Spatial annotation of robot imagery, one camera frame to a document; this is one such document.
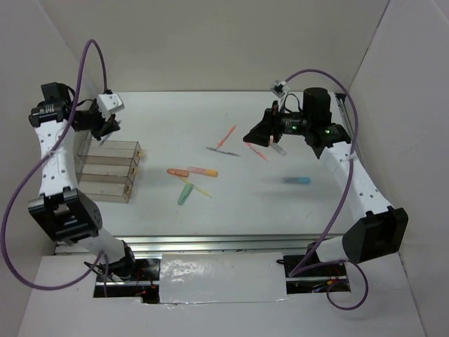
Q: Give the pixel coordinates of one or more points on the aluminium frame rail front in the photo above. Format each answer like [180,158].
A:
[219,244]

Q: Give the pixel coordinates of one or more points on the blue capped clear marker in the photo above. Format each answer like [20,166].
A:
[297,180]

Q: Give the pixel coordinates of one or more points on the green translucent cap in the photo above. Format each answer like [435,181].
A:
[184,195]

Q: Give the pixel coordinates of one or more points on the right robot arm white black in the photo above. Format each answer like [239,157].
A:
[378,228]

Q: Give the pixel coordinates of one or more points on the clear drawer organizer middle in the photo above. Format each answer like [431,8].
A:
[129,170]

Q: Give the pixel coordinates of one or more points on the white foil sheet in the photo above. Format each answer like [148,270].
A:
[221,278]

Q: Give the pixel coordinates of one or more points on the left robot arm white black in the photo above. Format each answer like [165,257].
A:
[62,210]

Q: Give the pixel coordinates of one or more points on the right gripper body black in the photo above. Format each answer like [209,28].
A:
[278,122]

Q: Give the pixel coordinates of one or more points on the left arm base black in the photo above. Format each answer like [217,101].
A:
[143,282]

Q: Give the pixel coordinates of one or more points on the blue thin pen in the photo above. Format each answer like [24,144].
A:
[106,138]

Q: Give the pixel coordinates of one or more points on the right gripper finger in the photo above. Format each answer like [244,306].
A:
[264,127]
[257,138]

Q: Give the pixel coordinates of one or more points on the orange thin pen right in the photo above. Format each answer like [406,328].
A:
[257,151]

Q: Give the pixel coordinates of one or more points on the orange capped clear marker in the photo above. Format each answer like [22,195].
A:
[279,149]

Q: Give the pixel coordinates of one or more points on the orange thin pen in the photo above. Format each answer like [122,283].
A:
[257,151]
[231,130]

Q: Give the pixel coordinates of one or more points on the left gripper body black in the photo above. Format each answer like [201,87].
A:
[91,119]

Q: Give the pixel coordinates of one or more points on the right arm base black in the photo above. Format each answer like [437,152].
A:
[315,279]

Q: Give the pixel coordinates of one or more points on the grey thin pen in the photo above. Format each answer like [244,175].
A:
[223,152]

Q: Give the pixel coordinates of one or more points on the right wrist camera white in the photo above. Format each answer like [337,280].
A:
[279,89]

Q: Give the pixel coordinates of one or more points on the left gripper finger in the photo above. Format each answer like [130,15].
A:
[99,133]
[111,125]

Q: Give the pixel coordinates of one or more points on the yellow thin pen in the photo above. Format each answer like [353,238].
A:
[197,188]

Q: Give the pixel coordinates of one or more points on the clear drawer organizer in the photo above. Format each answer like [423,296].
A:
[129,170]
[110,152]
[106,188]

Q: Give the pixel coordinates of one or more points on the orange thin pen far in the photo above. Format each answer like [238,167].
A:
[231,130]

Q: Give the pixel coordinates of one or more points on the clear drawer organizer near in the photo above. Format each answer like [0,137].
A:
[106,188]

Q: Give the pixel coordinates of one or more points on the orange pink highlighter marker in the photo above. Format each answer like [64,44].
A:
[203,171]

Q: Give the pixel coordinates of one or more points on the clear drawer organizer far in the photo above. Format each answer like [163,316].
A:
[110,152]

